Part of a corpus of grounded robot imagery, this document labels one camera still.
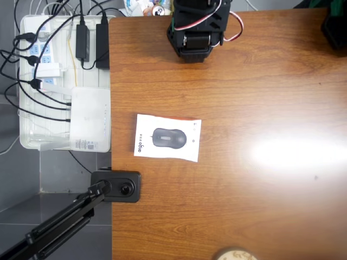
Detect black router cable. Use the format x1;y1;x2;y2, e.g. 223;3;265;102
32;81;73;106
4;81;73;122
17;64;73;111

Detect black floor cable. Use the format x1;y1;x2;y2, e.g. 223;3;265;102
68;150;93;174

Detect drink can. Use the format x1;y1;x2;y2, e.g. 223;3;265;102
152;4;166;17

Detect black stand clamp base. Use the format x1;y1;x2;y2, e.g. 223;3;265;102
90;170;142;203

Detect white power strip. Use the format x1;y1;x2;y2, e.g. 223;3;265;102
27;24;62;85

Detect slim black power adapter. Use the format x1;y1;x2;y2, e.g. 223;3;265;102
75;23;91;61

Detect round wooden coaster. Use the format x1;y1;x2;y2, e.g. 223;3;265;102
214;246;258;260

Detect green table clamp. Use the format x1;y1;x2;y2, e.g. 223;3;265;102
308;0;330;9

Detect large black power adapter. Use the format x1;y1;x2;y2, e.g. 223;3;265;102
96;23;110;69

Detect yellow thin cable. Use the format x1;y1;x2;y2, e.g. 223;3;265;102
67;37;79;87

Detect crumpled plastic bag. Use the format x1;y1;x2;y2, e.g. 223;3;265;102
124;0;174;17

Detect white router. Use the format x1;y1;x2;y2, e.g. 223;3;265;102
40;82;112;153

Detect white plug adapter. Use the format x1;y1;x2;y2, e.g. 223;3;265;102
35;62;62;79

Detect white plastic cable tray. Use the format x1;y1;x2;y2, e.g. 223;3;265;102
20;15;117;150

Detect red white servo cable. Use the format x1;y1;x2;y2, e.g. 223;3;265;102
173;0;245;48

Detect orange white mouse box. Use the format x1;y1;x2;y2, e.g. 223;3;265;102
133;113;202;163

